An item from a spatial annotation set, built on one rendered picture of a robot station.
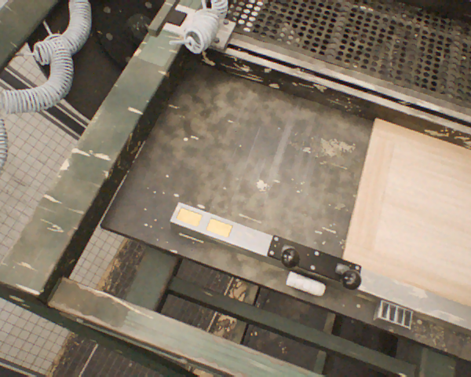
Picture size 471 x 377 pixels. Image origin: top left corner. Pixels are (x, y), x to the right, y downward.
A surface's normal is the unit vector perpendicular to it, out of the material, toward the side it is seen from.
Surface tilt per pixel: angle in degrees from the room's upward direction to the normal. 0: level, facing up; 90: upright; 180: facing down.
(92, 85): 90
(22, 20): 90
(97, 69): 90
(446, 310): 52
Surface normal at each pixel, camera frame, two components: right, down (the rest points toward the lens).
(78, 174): 0.09, -0.46
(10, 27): 0.65, -0.16
